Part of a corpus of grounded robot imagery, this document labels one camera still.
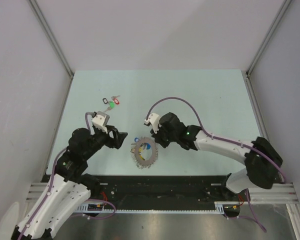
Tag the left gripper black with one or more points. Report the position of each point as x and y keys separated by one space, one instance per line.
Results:
x=118 y=137

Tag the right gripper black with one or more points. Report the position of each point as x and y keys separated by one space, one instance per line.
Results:
x=157 y=137

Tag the metal disc with keyrings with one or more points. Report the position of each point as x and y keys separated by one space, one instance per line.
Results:
x=146 y=158

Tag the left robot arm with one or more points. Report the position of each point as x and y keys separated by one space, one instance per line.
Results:
x=69 y=186

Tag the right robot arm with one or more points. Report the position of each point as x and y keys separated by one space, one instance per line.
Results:
x=262 y=162

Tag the key with light-green tag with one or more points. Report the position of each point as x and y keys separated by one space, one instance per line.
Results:
x=111 y=105

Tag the key with red tag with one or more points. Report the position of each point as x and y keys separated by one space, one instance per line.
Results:
x=115 y=100

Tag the front aluminium crossbar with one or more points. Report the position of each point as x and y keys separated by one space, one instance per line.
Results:
x=279 y=194

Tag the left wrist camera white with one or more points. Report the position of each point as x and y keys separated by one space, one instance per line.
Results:
x=100 y=120

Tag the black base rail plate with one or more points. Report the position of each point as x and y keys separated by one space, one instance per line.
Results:
x=145 y=192

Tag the white slotted cable duct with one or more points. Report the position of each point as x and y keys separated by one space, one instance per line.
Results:
x=96 y=208

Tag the right aluminium side rail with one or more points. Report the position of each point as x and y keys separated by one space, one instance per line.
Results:
x=255 y=106

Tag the left aluminium frame post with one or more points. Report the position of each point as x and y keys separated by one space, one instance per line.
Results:
x=39 y=15

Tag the aluminium frame post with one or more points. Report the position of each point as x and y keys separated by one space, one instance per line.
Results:
x=268 y=36
x=39 y=15

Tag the right aluminium frame post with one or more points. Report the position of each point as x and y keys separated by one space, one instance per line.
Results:
x=268 y=36

